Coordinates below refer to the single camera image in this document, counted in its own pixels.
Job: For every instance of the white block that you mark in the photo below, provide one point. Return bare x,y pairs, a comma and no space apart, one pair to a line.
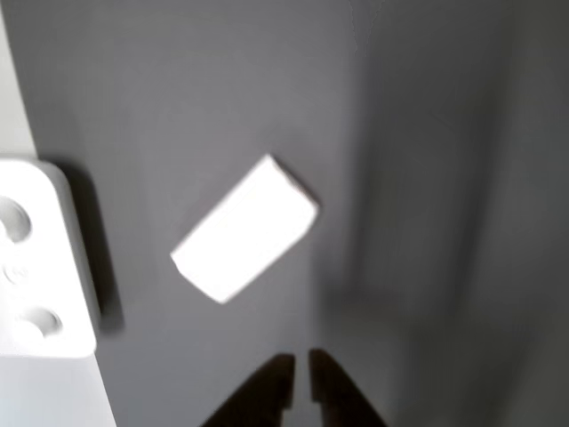
244,231

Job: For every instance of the white tray with round recesses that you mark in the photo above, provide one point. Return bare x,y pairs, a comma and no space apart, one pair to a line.
35,267

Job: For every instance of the grey table mat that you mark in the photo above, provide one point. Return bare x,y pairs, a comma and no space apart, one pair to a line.
222,89

